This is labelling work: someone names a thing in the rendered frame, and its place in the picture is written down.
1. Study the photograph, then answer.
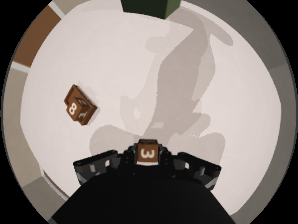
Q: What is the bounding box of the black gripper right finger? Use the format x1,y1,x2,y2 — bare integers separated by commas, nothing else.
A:
157,144,222,191

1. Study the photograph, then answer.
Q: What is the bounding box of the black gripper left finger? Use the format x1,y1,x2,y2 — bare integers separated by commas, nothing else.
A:
73,143,138,185

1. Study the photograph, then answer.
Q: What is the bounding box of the brown wooden tray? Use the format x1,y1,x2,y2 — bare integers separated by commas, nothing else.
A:
64,84,98,126

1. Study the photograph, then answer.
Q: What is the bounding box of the brown calendar cube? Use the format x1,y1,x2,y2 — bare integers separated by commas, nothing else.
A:
66,97,91,121
137,139,159,163

